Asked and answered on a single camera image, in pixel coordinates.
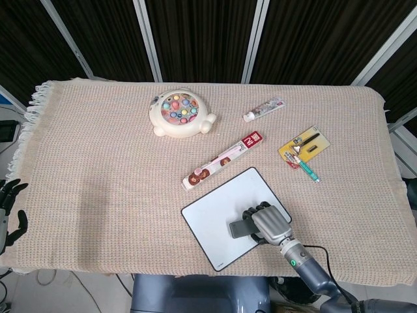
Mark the grey-blue robot torso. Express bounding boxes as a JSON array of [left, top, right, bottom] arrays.
[[130, 273, 272, 313]]

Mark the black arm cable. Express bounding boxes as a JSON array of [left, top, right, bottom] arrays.
[[302, 245, 362, 313]]

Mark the dark grey board eraser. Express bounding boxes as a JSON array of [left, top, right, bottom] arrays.
[[228, 217, 258, 239]]

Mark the long toothbrush carton box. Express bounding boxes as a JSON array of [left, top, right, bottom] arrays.
[[181, 131, 265, 192]]

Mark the green white marker pen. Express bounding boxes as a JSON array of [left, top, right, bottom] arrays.
[[295, 155, 322, 183]]

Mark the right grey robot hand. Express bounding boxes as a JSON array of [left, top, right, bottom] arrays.
[[241, 201, 294, 247]]

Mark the white board with black rim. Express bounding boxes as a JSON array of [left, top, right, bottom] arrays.
[[180, 166, 293, 272]]

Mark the pink toothbrush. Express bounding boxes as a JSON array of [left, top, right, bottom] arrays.
[[194, 146, 242, 175]]

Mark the white partition frame post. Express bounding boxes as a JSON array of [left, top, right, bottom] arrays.
[[242, 0, 271, 84], [132, 0, 164, 82], [40, 0, 96, 79], [351, 6, 417, 86]]

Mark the small toothpaste tube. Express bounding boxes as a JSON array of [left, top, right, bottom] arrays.
[[243, 97, 287, 123]]

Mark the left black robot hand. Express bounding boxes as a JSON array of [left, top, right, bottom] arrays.
[[0, 178, 29, 254]]

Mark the yellow nail clipper card pack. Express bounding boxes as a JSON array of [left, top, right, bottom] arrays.
[[278, 125, 330, 170]]

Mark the cream fishing toy game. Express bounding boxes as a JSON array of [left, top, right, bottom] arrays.
[[149, 91, 217, 138]]

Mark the beige woven tablecloth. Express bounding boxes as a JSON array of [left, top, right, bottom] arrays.
[[0, 77, 408, 284]]

